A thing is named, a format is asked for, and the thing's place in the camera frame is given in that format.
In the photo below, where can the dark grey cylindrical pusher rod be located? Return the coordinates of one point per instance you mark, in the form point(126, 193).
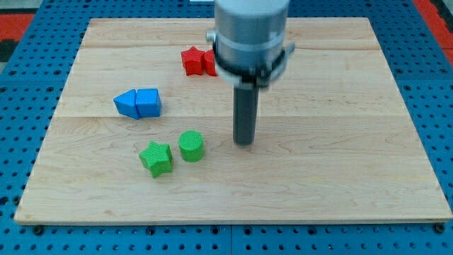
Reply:
point(245, 114)

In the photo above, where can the green star block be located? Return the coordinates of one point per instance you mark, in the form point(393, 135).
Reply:
point(157, 159)

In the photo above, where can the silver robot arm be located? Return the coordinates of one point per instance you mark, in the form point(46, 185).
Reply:
point(247, 43)

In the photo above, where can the red block behind arm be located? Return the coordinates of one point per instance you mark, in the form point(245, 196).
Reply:
point(209, 63)

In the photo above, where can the red star block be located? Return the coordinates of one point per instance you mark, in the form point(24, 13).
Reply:
point(193, 61)

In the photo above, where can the blue triangle block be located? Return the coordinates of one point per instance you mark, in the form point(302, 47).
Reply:
point(126, 104)

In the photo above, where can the light wooden board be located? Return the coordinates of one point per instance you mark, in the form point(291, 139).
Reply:
point(334, 140)

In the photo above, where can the green cylinder block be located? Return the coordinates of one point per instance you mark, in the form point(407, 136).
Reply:
point(191, 145)

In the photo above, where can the blue cube block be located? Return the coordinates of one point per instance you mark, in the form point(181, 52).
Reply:
point(148, 103)

